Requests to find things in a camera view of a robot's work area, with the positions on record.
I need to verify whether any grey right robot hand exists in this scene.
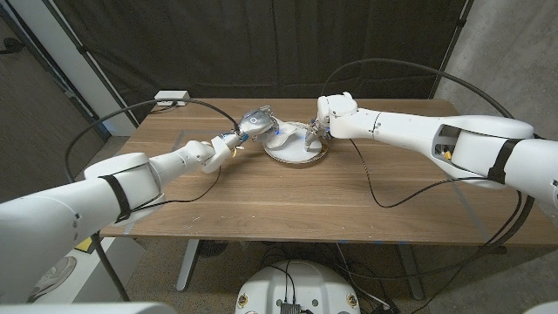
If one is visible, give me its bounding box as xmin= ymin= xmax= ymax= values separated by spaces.
xmin=303 ymin=117 xmax=333 ymax=153

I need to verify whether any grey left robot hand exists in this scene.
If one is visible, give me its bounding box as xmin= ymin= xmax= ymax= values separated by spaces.
xmin=237 ymin=104 xmax=281 ymax=143

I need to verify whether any white plate with gold rim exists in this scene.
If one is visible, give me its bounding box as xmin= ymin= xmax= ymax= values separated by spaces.
xmin=262 ymin=120 xmax=330 ymax=166

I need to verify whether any black curtain backdrop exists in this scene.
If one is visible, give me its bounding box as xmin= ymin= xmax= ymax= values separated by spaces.
xmin=51 ymin=0 xmax=474 ymax=126

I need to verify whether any white power outlet box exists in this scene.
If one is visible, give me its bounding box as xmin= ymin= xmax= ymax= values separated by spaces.
xmin=153 ymin=90 xmax=191 ymax=107

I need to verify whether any black round floor fan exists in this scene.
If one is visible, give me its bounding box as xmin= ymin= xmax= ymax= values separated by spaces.
xmin=198 ymin=239 xmax=228 ymax=257

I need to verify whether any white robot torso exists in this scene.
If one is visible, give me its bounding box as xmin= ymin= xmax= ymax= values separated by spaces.
xmin=235 ymin=260 xmax=362 ymax=314

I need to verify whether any grey table leg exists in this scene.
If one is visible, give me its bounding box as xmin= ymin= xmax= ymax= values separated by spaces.
xmin=394 ymin=243 xmax=425 ymax=301
xmin=175 ymin=238 xmax=201 ymax=292

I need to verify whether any black backdrop stand pole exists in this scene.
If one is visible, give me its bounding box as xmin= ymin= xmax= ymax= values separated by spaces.
xmin=41 ymin=0 xmax=140 ymax=128
xmin=429 ymin=0 xmax=475 ymax=99

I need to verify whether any grey sneaker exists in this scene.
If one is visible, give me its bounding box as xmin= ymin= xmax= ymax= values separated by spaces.
xmin=28 ymin=256 xmax=78 ymax=302

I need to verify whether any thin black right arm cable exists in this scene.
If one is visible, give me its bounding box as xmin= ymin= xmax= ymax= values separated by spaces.
xmin=347 ymin=139 xmax=496 ymax=209

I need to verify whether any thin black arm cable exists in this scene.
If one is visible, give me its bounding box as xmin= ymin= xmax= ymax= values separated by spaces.
xmin=347 ymin=139 xmax=496 ymax=209
xmin=130 ymin=165 xmax=222 ymax=215

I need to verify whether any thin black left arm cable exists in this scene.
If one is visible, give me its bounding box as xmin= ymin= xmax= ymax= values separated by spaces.
xmin=130 ymin=165 xmax=222 ymax=215

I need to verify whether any black outlet power cord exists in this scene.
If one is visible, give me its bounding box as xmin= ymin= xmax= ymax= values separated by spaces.
xmin=150 ymin=100 xmax=179 ymax=115

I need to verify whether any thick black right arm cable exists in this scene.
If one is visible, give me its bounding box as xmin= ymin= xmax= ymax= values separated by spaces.
xmin=320 ymin=58 xmax=541 ymax=283

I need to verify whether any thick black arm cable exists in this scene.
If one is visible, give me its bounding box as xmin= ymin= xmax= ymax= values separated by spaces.
xmin=320 ymin=58 xmax=541 ymax=283
xmin=64 ymin=98 xmax=242 ymax=303

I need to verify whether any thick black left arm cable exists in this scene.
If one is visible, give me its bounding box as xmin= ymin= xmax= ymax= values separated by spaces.
xmin=64 ymin=98 xmax=242 ymax=303

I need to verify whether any white floor cable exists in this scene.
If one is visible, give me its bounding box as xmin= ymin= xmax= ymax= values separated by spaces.
xmin=335 ymin=242 xmax=392 ymax=311

